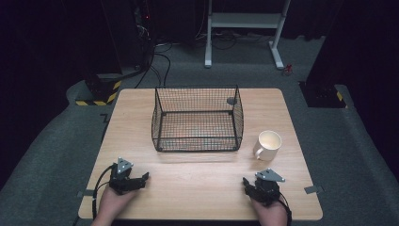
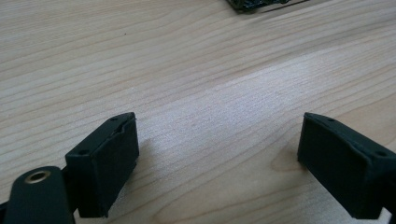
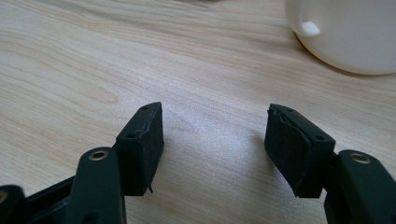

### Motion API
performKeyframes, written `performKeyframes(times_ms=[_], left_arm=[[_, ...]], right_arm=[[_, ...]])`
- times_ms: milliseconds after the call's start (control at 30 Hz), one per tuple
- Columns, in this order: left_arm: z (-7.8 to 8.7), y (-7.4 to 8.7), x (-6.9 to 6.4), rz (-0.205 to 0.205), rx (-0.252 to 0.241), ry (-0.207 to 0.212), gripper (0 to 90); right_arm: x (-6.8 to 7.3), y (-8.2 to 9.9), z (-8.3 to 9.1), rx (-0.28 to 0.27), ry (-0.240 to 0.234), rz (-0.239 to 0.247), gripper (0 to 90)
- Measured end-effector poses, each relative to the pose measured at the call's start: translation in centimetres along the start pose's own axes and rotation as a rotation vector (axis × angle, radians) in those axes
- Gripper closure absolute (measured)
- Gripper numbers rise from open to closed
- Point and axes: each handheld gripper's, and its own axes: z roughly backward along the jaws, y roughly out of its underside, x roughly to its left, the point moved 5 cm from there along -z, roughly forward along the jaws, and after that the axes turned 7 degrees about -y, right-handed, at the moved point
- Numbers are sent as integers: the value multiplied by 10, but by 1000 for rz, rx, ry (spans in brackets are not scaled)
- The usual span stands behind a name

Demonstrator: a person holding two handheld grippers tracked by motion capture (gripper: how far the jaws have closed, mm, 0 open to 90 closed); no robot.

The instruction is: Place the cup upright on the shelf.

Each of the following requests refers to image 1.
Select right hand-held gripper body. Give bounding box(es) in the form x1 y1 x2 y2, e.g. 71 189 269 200
249 168 286 207

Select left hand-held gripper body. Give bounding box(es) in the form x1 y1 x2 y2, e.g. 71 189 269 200
107 156 146 196

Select white cup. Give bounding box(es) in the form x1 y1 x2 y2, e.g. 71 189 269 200
252 130 283 162

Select black wire mesh basket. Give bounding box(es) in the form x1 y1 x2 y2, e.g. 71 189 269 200
151 85 245 153

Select person's right hand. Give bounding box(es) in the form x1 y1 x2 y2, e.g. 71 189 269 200
249 198 289 226

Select grey tape strip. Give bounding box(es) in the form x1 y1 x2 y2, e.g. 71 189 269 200
76 189 95 199
303 185 326 195

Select black yellow striped stand base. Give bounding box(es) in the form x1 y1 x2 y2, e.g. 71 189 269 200
298 80 349 109
74 73 123 107

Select dark equipment rack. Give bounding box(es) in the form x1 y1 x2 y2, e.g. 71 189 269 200
130 0 158 72

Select white metal stand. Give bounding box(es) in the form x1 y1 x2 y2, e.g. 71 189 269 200
203 0 292 71

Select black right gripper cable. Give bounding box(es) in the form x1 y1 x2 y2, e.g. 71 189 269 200
278 191 294 226

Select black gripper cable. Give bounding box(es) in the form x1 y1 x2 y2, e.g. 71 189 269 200
278 191 294 226
91 164 116 220

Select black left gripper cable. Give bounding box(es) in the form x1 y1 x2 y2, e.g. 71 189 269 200
91 164 116 220

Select black floor cables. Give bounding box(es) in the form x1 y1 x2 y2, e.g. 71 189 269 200
134 41 173 89

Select cable bundle under stand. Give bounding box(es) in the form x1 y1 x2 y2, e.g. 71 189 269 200
193 28 275 51

